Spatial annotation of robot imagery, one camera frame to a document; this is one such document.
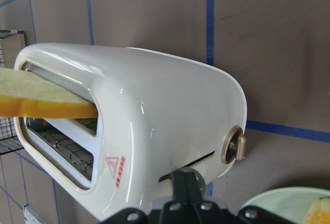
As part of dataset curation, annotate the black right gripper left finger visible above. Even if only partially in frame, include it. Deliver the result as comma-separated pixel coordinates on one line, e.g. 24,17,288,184
103,170,191,223

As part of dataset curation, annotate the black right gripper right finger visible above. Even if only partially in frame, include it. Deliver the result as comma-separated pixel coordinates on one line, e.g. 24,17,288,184
183,171,292,223

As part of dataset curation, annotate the white toaster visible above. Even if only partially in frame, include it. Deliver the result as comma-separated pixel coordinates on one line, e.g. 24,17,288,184
14,43,247,221

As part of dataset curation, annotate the bread slice in toaster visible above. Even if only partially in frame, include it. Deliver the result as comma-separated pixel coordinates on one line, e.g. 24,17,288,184
13,70,98,118

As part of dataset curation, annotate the light green plate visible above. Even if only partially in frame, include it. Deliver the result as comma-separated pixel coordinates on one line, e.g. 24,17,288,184
242,187,329,223

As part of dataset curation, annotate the bread piece on plate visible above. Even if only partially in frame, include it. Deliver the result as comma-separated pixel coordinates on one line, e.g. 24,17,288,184
302,198,329,224

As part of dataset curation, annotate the wire basket with wooden shelf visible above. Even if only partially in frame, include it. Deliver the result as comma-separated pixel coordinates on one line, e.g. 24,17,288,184
1,30,26,155

